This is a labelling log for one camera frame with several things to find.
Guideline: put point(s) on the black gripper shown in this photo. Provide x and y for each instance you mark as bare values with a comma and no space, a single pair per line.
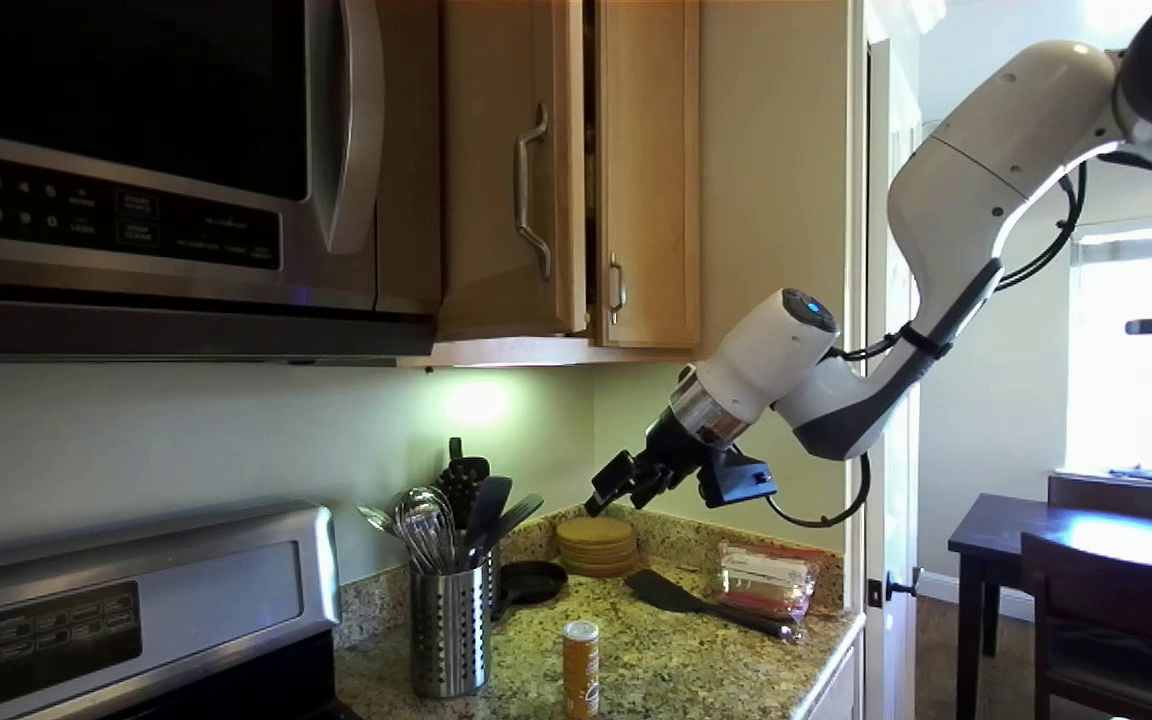
669,460

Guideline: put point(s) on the small brown bottle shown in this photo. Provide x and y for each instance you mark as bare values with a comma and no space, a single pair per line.
583,674

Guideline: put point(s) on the wooden cabinet door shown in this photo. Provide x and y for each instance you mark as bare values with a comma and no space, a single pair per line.
489,161
648,134

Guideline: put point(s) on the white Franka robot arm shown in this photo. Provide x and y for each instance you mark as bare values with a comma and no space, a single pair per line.
991,174

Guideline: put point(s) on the white base cabinet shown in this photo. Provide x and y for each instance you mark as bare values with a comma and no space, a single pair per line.
839,680

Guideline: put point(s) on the black kitchen utensil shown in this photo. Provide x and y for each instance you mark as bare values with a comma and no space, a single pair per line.
522,521

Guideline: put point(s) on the small black round dish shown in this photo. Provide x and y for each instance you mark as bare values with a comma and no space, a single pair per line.
535,585

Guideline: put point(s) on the black nylon turner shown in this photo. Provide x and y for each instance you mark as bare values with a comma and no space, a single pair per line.
489,513

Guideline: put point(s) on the black spatula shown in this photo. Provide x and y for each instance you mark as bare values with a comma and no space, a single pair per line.
680,598

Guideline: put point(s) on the perforated steel utensil holder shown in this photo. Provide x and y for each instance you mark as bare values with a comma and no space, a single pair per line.
450,633
489,580

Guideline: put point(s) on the clear plastic bag red print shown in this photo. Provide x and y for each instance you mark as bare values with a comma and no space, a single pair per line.
771,580

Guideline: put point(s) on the steel whisk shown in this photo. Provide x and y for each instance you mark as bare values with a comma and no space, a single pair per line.
418,526

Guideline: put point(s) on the dark wooden dining table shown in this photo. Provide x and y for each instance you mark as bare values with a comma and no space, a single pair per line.
1081,540

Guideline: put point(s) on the dark wooden chair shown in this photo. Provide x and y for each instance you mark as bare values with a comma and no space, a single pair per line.
1121,626
1121,496

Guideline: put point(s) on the stainless steel microwave oven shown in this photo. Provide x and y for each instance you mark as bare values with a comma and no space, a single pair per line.
138,161

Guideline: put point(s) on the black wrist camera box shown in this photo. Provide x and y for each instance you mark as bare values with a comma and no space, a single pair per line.
736,476

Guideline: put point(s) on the white door frame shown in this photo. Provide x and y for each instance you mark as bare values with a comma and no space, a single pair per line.
889,561

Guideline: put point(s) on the wooden wall cabinet frame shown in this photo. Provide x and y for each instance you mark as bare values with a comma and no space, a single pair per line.
779,134

